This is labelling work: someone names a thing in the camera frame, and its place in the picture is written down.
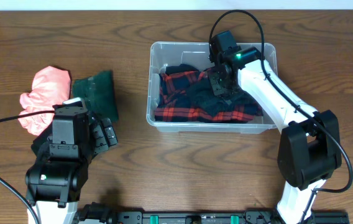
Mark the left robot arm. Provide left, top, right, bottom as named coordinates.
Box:
left=25, top=103, right=118, bottom=223

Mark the pink garment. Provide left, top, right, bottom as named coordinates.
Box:
left=18, top=66, right=71, bottom=136

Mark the dark green garment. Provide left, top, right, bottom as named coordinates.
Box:
left=71, top=70, right=119, bottom=122

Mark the large black garment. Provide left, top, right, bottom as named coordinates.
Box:
left=165, top=63, right=198, bottom=75

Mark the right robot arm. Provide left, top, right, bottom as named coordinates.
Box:
left=209, top=31, right=342, bottom=223

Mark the red plaid flannel shirt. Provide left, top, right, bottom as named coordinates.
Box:
left=154, top=68, right=263, bottom=123

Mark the clear plastic storage bin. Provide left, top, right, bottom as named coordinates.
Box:
left=146, top=42, right=276, bottom=134

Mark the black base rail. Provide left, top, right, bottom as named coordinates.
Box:
left=72, top=202, right=351, bottom=224

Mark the dark navy taped garment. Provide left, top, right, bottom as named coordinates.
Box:
left=186, top=78, right=262, bottom=117

